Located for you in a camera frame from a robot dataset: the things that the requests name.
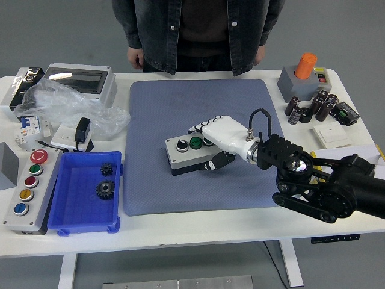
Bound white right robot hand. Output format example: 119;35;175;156
188;115;260;172

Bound grey four-control button box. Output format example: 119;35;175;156
164;135;229;177

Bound grey five-button control box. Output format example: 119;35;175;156
2;147;63;235

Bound grey-blue table mat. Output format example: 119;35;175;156
122;78;288;217

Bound grey block base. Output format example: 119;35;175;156
276;65;321;103

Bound person's left hand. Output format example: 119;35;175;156
253;45;267;66

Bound person's hand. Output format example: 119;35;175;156
253;45;267;66
126;46;144;70

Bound orange cylinder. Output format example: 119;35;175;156
294;52;318;81

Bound person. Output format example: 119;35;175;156
111;0;286;76

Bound white and yellow carton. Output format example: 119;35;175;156
309;143;385;184

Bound person's right hand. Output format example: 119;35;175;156
126;46;144;70

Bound black module with green terminal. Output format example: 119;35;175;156
330;102;361;126

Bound small black gear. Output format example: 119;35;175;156
100;162;114;178

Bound large black gear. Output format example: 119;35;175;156
95;179;117;200

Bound black power adapter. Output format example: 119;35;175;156
74;117;91;145

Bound white table leg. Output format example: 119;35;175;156
278;240;304;288
57;254;78;289

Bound black table control panel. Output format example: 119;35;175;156
310;234;361;244

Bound clear plastic bag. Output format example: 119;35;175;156
13;79;132;141

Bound blue plastic bin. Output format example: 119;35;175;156
47;150;124;237

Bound white circuit breaker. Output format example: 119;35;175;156
13;115;54;151

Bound white box with black face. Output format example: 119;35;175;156
0;66;45;123

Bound grey metal box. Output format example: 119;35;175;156
0;141;20;191

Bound black ring clamp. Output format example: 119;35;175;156
299;107;313;123

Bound white wall switch plate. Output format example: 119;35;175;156
312;121;353;149

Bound white switch box red button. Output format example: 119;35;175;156
312;66;333;93

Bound black cable under table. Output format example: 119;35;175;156
263;240;286;284

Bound grey enclosure with clear lid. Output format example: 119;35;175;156
43;62;118;109

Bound grey metal base plate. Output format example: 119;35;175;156
102;275;254;289

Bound white wall socket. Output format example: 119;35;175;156
50;123;94;153

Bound black adapter cord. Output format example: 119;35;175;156
35;138;79;153

